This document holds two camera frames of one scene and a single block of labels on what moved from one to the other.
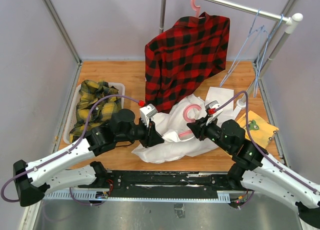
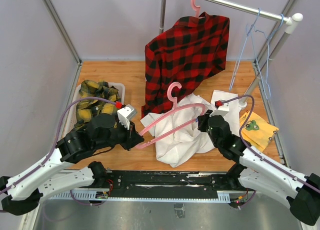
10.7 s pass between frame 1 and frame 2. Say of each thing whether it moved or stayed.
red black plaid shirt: stayed
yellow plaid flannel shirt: stayed
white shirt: moved
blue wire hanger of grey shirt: moved
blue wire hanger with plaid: moved
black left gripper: moved
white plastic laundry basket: stayed
